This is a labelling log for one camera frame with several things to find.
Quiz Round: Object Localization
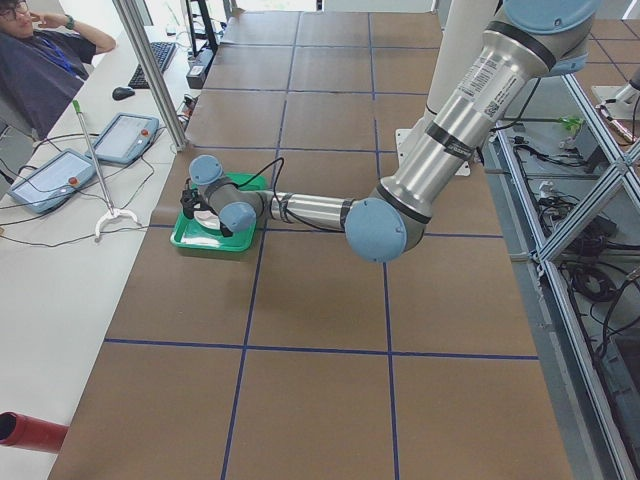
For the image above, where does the aluminium frame rail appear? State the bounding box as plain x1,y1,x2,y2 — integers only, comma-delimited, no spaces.
112,0,187,152

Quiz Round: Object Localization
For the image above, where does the teach pendant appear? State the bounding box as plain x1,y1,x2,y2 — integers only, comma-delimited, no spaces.
8,149,96,214
92,112,160,166

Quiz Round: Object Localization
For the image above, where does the teach pendant near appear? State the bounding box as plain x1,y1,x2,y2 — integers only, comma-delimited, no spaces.
8,149,96,214

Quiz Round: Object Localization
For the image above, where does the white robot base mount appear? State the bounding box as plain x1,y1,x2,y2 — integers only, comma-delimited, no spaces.
395,1,475,167

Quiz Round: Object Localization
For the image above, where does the black keyboard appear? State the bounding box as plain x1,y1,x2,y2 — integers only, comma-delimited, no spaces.
127,41,178,90

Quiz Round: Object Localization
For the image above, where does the teach pendant far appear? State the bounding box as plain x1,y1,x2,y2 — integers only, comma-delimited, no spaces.
92,112,160,166

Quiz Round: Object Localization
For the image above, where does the brown paper table cover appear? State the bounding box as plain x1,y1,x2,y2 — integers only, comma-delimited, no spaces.
47,10,640,480

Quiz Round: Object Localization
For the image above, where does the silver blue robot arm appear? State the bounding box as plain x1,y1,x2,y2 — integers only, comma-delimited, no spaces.
181,1,600,263

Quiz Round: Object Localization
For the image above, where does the white round plate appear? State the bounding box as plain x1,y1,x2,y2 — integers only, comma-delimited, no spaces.
194,211,220,232

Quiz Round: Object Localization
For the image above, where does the black computer mouse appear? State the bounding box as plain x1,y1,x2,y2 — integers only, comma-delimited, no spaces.
111,87,136,101

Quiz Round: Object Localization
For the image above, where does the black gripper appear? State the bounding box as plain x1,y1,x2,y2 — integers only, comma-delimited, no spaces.
180,179,233,238

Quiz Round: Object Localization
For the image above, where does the reach grabber stick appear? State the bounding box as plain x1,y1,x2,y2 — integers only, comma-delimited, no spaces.
72,100,142,243

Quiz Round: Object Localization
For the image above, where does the red cylinder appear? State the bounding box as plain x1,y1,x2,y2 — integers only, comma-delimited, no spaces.
1,412,68,454

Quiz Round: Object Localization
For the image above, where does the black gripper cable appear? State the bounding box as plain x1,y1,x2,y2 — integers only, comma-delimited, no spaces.
237,156,346,234

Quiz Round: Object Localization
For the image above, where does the seated person dark shirt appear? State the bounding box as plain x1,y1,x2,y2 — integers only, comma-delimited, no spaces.
1,1,116,139

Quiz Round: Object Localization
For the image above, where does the green plastic tray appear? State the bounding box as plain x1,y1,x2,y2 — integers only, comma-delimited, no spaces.
170,177,259,253

